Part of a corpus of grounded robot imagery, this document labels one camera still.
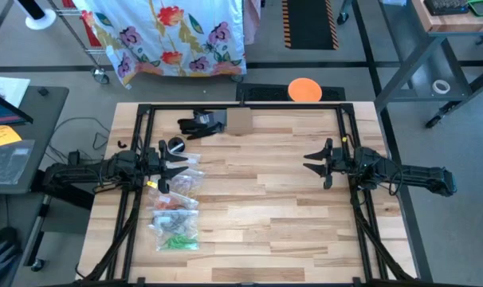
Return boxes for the floral print curtain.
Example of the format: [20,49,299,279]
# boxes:
[72,0,247,89]

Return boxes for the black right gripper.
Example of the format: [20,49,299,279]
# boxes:
[304,138,360,190]

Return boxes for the black computer mouse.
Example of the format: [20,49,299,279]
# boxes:
[0,226,19,248]

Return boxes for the pale pink cloth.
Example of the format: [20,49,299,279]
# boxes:
[244,0,262,45]

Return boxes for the black keyboard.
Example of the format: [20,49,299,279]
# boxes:
[423,0,472,17]

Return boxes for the wide black rubber band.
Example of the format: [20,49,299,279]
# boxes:
[165,214,197,235]
[157,218,187,237]
[157,214,194,236]

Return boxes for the orange rubber band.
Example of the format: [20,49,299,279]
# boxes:
[158,200,185,211]

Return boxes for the brown cardboard box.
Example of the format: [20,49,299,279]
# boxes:
[226,107,253,136]

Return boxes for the white tape roll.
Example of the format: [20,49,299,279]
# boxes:
[432,79,452,96]

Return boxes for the wooden top workbench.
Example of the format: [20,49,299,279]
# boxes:
[375,0,483,128]

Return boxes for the dark grey desk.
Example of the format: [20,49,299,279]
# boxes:
[0,85,99,273]

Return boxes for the green rubber band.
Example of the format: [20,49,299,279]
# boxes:
[163,237,194,251]
[167,234,197,250]
[160,238,185,251]
[171,234,198,247]
[161,235,190,250]

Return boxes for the grey floor cable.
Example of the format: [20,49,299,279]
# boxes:
[45,116,111,160]

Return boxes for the grey plastic bag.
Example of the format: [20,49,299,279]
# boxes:
[0,139,36,185]

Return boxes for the white paper sheet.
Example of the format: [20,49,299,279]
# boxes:
[0,74,31,108]

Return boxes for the black work gloves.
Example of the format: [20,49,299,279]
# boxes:
[177,109,229,140]

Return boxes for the green tray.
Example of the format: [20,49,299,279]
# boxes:
[467,0,483,18]

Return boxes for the yellow sticky note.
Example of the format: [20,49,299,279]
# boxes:
[0,124,23,147]

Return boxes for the orange bowl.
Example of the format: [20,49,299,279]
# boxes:
[288,77,324,103]

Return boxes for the red fabric panel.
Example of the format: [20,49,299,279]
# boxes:
[81,0,104,48]

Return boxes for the grey cart leg with caster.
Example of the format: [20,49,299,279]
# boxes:
[336,0,355,26]

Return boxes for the floral fabric backdrop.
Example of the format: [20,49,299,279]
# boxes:
[49,0,246,85]

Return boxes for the hazard striped floor mat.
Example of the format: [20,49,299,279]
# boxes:
[283,0,340,51]

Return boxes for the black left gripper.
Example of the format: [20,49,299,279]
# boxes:
[145,140,190,195]

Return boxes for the person's hand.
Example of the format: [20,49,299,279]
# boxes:
[0,238,23,287]

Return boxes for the computer monitor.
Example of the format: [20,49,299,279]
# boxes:
[0,85,35,128]

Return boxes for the white round pedestal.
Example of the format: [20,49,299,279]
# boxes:
[17,0,58,31]

